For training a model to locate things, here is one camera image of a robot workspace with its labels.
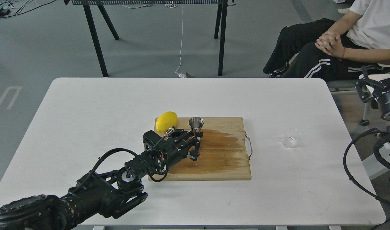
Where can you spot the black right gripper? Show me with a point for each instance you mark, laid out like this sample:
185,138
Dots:
388,100

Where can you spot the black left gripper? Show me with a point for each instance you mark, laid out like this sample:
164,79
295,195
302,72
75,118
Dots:
163,152

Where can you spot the steel jigger measuring cup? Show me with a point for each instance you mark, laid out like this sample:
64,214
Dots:
196,124

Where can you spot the clear glass cup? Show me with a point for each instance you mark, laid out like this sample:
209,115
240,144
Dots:
291,137

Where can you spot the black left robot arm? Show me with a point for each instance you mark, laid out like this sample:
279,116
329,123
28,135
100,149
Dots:
110,194

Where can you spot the person's clasped hands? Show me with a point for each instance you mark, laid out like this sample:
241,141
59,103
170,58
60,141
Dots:
330,43

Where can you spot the yellow lemon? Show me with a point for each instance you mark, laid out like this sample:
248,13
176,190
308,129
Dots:
165,121

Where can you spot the wooden cutting board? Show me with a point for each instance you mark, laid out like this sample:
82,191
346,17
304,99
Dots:
223,154

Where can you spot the seated person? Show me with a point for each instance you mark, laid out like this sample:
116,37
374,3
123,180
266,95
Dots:
296,56

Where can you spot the black trestle table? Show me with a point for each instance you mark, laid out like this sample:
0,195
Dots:
119,20

